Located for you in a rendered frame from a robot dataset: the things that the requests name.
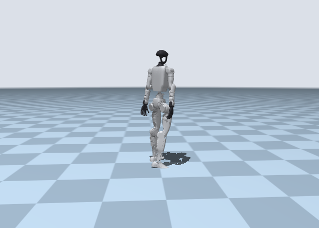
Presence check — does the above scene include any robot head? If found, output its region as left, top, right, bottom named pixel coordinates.
left=156, top=50, right=168, bottom=66

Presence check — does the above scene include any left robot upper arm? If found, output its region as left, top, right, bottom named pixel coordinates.
left=146, top=68, right=152, bottom=90

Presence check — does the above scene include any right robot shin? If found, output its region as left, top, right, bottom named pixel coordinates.
left=156, top=132, right=166, bottom=164

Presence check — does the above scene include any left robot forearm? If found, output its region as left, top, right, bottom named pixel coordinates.
left=144, top=88, right=151, bottom=104

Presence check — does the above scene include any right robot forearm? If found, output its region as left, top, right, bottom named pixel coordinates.
left=169, top=84, right=176, bottom=106

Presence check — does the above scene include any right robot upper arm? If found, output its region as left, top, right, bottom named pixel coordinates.
left=165, top=67, right=174, bottom=90

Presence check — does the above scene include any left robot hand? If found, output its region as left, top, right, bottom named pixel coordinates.
left=141, top=100, right=149, bottom=116

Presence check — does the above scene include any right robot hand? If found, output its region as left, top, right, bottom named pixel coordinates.
left=166, top=102, right=174, bottom=119

